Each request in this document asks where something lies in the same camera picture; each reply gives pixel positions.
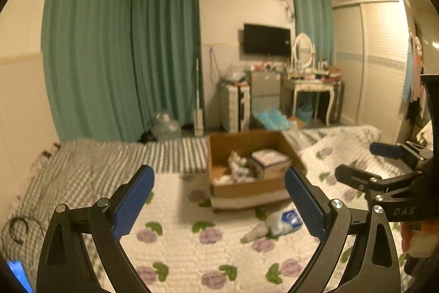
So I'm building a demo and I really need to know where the white sliding wardrobe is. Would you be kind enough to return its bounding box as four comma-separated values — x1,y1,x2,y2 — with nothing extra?
333,0,409,144

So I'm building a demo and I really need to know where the white blue sock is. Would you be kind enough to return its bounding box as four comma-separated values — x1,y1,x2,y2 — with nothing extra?
249,149,292,179

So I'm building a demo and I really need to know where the person's hand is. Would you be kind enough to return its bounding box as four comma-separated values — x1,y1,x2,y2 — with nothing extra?
399,220,439,275

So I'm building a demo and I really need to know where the white suitcase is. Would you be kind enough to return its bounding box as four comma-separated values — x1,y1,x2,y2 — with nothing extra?
220,85,251,133

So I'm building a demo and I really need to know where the cream lace cloth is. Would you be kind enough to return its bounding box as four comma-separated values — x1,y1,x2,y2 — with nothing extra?
213,151,258,186

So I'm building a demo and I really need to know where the white plastic tube piece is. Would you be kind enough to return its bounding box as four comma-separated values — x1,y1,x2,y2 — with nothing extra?
240,222,274,243

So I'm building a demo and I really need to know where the white floral quilt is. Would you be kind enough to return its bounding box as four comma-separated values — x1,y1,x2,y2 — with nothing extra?
112,131,416,293

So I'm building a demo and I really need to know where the grey small refrigerator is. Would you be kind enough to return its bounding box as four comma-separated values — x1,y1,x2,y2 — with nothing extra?
250,71,281,115

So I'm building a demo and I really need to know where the black wall television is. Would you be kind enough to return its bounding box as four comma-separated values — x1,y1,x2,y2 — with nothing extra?
243,24,292,57

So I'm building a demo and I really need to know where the grey checked bed sheet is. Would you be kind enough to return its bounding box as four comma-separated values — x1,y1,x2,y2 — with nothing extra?
0,124,383,280

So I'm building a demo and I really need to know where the clear water jug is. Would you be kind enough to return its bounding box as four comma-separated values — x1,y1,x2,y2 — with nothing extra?
152,113,182,141

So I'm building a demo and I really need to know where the box with blue plastic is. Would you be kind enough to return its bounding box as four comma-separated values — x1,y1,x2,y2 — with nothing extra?
252,107,306,131

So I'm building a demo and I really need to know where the black hair band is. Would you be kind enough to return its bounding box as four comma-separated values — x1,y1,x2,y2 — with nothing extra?
8,216,45,245

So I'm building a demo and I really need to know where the blue white tissue pack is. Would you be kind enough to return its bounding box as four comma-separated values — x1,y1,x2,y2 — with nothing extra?
269,209,303,238

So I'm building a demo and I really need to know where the brown cardboard box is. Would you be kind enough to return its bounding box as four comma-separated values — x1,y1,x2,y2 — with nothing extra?
207,129,307,210

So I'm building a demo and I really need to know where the white oval vanity mirror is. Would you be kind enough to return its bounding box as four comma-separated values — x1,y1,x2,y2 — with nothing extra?
292,33,315,69

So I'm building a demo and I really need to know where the green corner curtain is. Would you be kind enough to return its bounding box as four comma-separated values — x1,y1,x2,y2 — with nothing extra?
293,0,335,65

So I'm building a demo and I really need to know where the white dressing table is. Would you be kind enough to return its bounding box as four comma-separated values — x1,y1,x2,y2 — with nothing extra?
281,74,345,126

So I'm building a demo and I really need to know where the white upright mop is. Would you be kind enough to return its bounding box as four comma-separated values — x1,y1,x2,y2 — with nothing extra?
194,59,204,137

